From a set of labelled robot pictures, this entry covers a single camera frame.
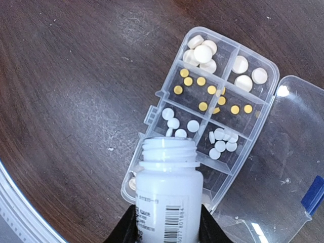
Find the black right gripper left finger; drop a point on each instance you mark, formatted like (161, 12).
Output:
(125, 231)

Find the clear plastic pill organizer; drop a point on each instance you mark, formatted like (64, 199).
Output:
(259, 136)

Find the small white pill bottle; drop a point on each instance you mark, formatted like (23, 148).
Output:
(168, 191)

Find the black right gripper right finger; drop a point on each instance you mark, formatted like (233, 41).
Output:
(209, 230)

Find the aluminium front rail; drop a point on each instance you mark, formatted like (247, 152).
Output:
(20, 221)

